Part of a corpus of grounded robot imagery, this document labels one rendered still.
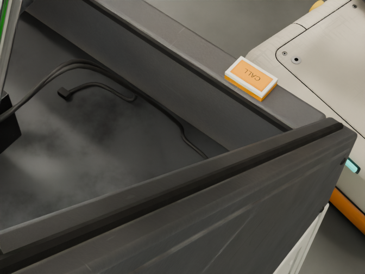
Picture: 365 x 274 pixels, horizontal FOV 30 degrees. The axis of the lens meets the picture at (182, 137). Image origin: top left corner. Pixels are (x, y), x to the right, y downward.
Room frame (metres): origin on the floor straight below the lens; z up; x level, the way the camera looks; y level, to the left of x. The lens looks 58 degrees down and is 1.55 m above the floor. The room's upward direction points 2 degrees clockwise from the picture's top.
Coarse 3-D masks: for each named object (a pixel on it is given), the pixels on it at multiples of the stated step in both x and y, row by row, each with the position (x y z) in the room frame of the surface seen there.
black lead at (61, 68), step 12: (72, 60) 0.41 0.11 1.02; (84, 60) 0.42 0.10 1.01; (60, 72) 0.40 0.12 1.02; (108, 72) 0.43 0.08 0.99; (36, 84) 0.39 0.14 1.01; (84, 84) 0.52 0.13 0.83; (96, 84) 0.53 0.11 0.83; (120, 84) 0.43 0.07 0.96; (24, 96) 0.39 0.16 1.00; (120, 96) 0.51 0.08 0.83; (144, 96) 0.45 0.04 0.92; (12, 108) 0.38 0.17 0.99; (156, 108) 0.45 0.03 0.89; (0, 120) 0.37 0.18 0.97; (180, 132) 0.45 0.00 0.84; (192, 144) 0.44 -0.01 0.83; (204, 156) 0.42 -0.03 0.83
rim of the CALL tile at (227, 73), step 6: (240, 60) 0.47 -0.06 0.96; (246, 60) 0.47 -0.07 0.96; (234, 66) 0.46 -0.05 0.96; (258, 66) 0.46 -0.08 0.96; (228, 72) 0.45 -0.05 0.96; (264, 72) 0.46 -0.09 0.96; (234, 78) 0.45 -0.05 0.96; (240, 78) 0.45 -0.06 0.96; (276, 78) 0.45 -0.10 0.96; (240, 84) 0.44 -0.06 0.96; (246, 84) 0.44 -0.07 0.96; (270, 84) 0.44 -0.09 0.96; (252, 90) 0.43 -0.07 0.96; (258, 90) 0.43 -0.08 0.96; (264, 90) 0.43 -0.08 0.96
